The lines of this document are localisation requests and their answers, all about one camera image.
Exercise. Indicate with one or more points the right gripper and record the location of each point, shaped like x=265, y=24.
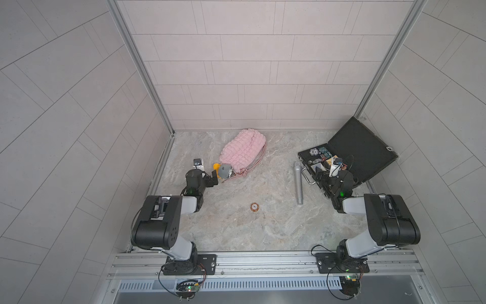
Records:
x=324, y=178

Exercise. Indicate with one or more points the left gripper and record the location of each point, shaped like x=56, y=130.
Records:
x=212, y=178

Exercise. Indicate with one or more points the grey yellow plush keychain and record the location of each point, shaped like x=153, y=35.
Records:
x=223, y=171

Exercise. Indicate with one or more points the pink quilted bag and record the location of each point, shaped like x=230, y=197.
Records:
x=244, y=152

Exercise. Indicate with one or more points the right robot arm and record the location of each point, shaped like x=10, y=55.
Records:
x=389, y=221

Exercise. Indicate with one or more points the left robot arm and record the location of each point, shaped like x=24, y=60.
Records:
x=156, y=226

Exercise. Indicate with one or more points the silver metal cylinder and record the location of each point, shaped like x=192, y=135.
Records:
x=298, y=182

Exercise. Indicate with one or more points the black open case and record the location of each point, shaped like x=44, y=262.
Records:
x=363, y=153

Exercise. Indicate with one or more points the small tape roll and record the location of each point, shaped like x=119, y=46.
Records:
x=254, y=207

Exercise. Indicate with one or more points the left circuit board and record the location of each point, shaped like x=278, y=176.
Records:
x=188, y=288

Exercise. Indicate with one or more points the circuit board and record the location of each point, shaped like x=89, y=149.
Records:
x=350, y=286
x=188, y=288

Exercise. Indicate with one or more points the right circuit board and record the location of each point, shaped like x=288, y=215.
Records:
x=350, y=286

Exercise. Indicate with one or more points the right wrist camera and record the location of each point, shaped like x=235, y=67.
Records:
x=335, y=166

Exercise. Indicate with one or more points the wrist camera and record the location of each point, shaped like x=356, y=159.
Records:
x=335, y=166
x=198, y=164

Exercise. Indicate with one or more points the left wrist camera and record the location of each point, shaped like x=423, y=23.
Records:
x=198, y=164

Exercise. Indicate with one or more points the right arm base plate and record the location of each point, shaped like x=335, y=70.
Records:
x=331, y=263

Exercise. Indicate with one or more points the aluminium rail frame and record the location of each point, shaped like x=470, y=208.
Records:
x=396, y=276

